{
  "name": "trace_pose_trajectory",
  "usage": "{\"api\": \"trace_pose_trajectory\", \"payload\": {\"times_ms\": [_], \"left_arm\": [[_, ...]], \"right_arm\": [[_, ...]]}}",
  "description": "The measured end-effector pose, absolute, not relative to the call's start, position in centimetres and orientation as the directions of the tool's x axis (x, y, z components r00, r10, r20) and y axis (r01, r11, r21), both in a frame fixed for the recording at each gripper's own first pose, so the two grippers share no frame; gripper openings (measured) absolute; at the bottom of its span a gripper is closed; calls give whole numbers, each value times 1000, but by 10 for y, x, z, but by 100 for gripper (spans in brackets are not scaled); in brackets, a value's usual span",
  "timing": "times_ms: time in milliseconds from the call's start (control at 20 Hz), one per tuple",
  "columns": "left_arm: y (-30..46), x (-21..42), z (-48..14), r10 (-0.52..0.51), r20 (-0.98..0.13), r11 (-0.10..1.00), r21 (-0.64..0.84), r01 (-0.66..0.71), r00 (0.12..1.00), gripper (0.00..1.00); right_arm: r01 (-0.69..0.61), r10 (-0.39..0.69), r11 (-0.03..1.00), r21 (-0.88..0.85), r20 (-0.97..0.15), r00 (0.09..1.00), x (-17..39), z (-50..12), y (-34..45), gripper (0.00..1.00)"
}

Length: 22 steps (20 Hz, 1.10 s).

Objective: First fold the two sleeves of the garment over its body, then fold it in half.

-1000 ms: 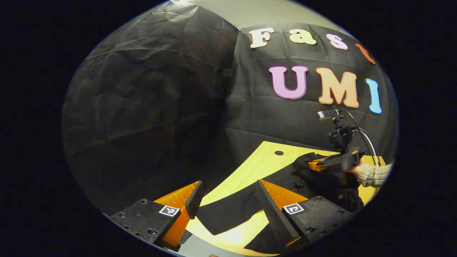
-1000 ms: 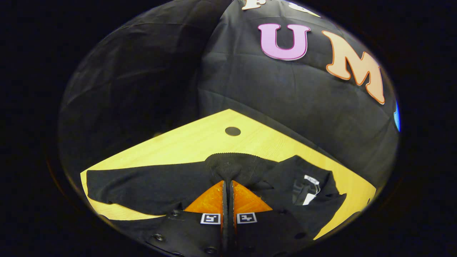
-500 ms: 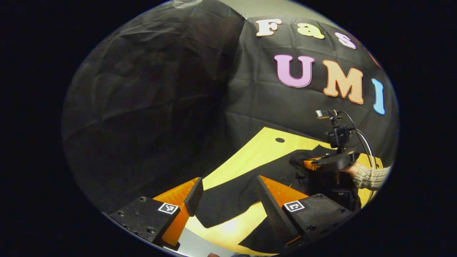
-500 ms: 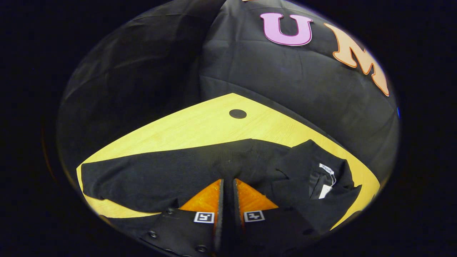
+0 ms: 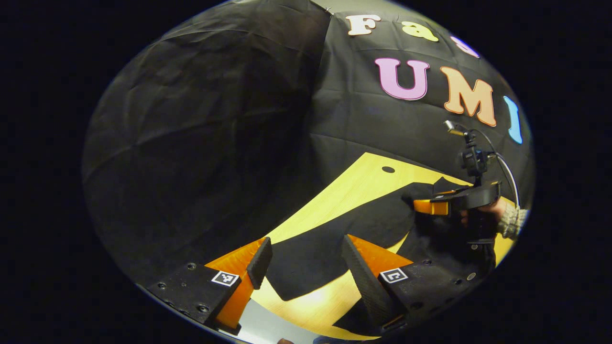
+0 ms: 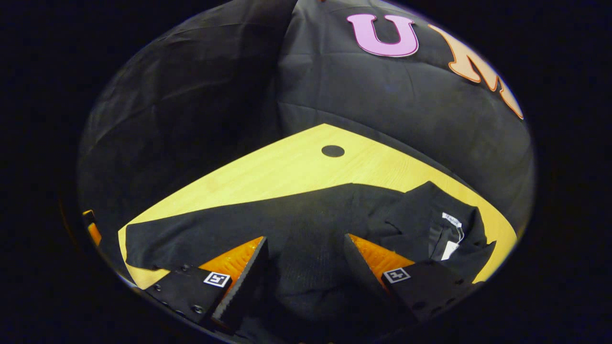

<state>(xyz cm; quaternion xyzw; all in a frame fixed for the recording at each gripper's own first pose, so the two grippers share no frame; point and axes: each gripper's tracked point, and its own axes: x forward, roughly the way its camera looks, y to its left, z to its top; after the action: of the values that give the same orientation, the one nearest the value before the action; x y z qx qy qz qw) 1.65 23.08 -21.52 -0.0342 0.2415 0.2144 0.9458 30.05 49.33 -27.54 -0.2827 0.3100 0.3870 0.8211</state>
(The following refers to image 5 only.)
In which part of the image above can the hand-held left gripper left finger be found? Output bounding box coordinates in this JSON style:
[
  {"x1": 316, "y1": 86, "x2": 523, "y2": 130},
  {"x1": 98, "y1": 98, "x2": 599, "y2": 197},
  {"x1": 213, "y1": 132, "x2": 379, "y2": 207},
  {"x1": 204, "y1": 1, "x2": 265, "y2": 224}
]
[{"x1": 147, "y1": 236, "x2": 273, "y2": 336}]

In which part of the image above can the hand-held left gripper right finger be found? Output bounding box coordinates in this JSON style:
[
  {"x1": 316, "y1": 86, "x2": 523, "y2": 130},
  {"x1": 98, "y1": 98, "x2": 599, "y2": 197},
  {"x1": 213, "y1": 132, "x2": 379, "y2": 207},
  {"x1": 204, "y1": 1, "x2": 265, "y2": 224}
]
[{"x1": 341, "y1": 234, "x2": 481, "y2": 336}]

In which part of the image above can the black garment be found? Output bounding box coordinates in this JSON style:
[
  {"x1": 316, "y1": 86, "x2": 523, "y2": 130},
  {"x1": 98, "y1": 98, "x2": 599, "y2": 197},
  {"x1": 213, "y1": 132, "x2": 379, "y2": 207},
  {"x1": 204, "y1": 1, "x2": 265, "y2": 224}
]
[{"x1": 265, "y1": 177, "x2": 499, "y2": 336}]

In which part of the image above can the thin grey cable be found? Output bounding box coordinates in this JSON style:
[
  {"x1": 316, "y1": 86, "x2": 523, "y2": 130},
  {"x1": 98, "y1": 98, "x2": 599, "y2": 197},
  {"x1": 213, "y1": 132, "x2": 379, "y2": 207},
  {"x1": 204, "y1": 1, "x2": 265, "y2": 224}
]
[{"x1": 471, "y1": 128, "x2": 520, "y2": 207}]

